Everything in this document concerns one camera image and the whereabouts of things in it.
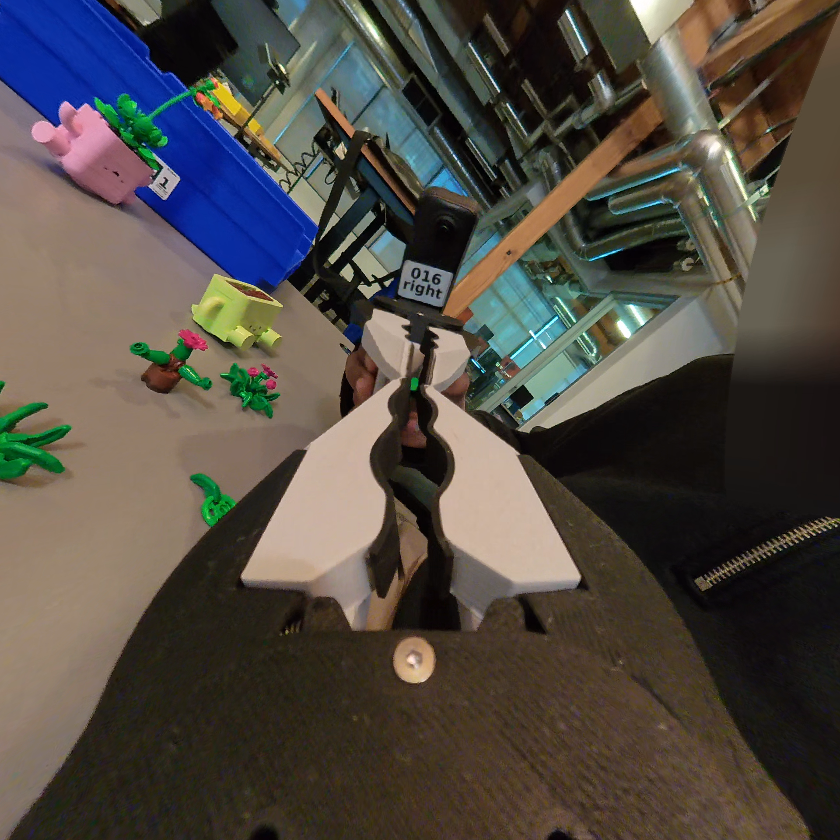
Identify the person's right hand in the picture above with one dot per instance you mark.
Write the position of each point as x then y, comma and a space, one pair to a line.
359, 387

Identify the brick cactus with pink flower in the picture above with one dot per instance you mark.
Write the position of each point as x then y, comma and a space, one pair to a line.
161, 377

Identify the yellow crate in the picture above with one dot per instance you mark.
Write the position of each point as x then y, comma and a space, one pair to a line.
233, 108

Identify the green spiky brick plant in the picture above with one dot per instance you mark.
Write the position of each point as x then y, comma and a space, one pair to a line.
26, 453

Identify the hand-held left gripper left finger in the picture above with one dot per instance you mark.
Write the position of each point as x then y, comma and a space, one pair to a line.
315, 518

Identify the wooden ceiling beam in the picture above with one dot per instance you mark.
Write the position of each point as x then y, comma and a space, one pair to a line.
558, 197

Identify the person's black jacket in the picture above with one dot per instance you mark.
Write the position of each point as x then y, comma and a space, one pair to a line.
656, 472

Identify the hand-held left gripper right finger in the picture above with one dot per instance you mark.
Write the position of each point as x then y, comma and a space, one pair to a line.
512, 518

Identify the white label tag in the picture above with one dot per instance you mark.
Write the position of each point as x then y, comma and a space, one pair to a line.
164, 184

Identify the blue storage bin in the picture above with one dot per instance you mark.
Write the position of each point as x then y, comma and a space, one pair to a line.
216, 190

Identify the lime green brick planter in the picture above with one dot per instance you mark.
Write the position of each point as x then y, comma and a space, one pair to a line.
223, 315

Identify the pink brick planter with plant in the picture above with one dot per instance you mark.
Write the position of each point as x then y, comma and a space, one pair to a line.
92, 151

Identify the green brick plant pink flowers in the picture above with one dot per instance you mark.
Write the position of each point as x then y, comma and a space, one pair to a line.
253, 394

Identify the black monitor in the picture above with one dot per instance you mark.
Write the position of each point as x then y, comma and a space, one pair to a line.
197, 39

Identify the silver ventilation ducts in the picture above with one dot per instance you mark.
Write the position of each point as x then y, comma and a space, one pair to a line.
682, 72

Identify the person's beige trousers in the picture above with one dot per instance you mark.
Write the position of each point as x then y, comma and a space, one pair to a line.
397, 604

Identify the green brick wheel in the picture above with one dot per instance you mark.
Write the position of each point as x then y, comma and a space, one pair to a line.
213, 515

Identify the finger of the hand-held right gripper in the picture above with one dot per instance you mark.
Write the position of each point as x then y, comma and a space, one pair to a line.
387, 354
453, 358

